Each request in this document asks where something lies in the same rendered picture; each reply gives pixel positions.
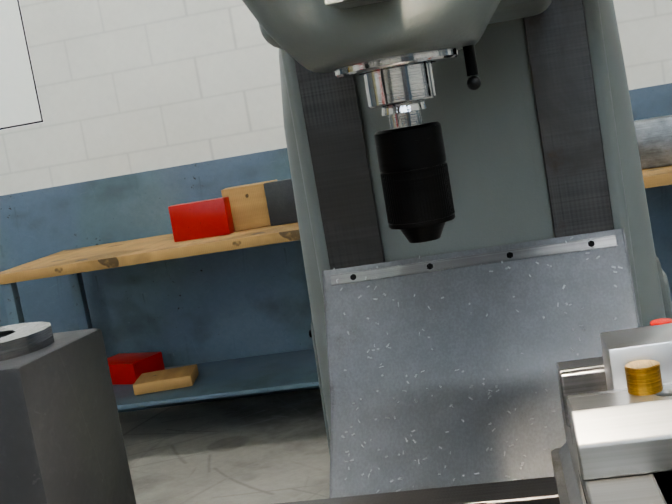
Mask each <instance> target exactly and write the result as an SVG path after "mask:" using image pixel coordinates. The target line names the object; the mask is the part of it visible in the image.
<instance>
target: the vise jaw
mask: <svg viewBox="0 0 672 504"><path fill-rule="evenodd" d="M662 385H663V390H662V391H661V392H659V393H657V394H653V395H647V396H636V395H631V394H629V393H628V389H627V388H622V389H614V390H606V391H598V392H590V393H582V394H574V395H568V396H566V402H567V409H568V416H569V423H570V430H571V437H572V443H573V447H574V453H575V457H576V461H577V464H578V468H579V472H580V476H581V479H582V480H584V481H585V480H594V479H603V478H612V477H621V476H630V475H639V474H648V473H657V472H666V471H672V382H670V383H662Z"/></svg>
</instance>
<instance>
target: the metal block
mask: <svg viewBox="0 0 672 504"><path fill-rule="evenodd" d="M600 339H601V346H602V354H603V361H604V368H605V375H606V382H607V389H608V390H614V389H622V388H627V382H626V375H625V368H624V366H625V365H626V364H627V363H629V362H632V361H637V360H656V361H658V362H659V363H660V370H661V378H662V383H670V382H672V323H668V324H661V325H653V326H646V327H638V328H631V329H623V330H616V331H608V332H601V333H600Z"/></svg>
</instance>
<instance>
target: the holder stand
mask: <svg viewBox="0 0 672 504"><path fill-rule="evenodd" d="M0 504H136V499H135V494H134V489H133V484H132V479H131V474H130V469H129V464H128V459H127V454H126V450H125V445H124V440H123V435H122V430H121V425H120V420H119V415H118V410H117V405H116V400H115V395H114V390H113V385H112V380H111V375H110V370H109V365H108V360H107V355H106V350H105V345H104V340H103V335H102V331H101V329H98V328H92V329H84V330H76V331H67V332H59V333H52V328H51V324H50V322H29V323H20V324H14V325H7V326H1V327H0Z"/></svg>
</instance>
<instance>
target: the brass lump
mask: <svg viewBox="0 0 672 504"><path fill-rule="evenodd" d="M624 368H625V375H626V382H627V389H628V393H629V394H631V395H636V396H647V395H653V394H657V393H659V392H661V391H662V390H663V385H662V378H661V370H660V363H659V362H658V361H656V360H637V361H632V362H629V363H627V364H626V365H625V366H624Z"/></svg>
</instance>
